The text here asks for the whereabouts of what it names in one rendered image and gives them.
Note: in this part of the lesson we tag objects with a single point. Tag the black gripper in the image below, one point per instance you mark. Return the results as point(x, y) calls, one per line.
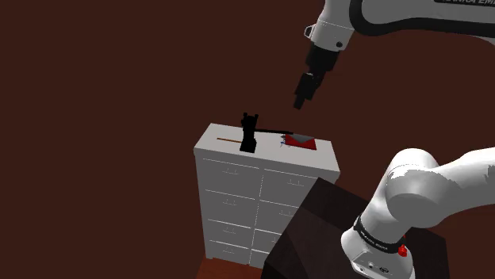
point(321, 58)

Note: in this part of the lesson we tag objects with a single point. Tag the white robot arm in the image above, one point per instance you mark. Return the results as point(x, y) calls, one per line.
point(406, 193)

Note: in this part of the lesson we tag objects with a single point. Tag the red and grey flat box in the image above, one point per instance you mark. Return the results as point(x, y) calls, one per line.
point(303, 143)

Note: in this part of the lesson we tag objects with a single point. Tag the black animal figure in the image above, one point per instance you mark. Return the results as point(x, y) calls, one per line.
point(248, 139)

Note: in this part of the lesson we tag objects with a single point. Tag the brown thin stick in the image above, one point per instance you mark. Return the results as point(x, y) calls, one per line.
point(228, 140)

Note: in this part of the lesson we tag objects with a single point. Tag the white chest of drawers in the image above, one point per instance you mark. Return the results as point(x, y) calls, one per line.
point(239, 185)

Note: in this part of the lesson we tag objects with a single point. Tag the dark robot stand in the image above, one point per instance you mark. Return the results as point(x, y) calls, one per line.
point(309, 231)

